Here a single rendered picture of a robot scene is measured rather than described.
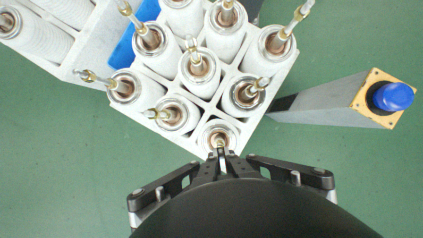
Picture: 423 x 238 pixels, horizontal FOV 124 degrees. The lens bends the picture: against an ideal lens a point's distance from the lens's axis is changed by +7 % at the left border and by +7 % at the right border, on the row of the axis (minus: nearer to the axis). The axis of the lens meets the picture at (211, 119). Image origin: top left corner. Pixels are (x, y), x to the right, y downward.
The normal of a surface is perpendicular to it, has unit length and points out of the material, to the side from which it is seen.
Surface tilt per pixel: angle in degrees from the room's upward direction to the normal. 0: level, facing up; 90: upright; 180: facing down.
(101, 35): 90
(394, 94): 0
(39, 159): 0
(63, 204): 0
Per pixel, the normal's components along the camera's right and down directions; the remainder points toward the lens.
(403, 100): -0.03, 0.00
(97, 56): 0.84, 0.54
